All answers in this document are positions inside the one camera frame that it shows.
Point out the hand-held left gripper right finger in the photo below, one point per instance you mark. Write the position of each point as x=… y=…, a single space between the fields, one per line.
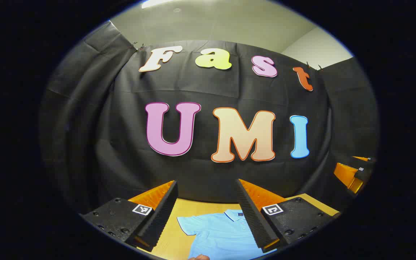
x=253 y=216

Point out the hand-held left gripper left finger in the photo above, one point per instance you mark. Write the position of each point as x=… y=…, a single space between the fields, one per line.
x=164 y=213

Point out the black backdrop cloth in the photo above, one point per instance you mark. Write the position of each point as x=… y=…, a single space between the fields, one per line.
x=121 y=144

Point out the ceiling light panel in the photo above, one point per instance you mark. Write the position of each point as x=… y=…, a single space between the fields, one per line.
x=157 y=3

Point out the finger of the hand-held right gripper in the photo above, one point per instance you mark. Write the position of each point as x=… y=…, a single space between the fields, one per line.
x=343 y=173
x=365 y=159

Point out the light blue T-shirt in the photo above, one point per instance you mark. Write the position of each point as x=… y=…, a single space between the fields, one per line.
x=215 y=234

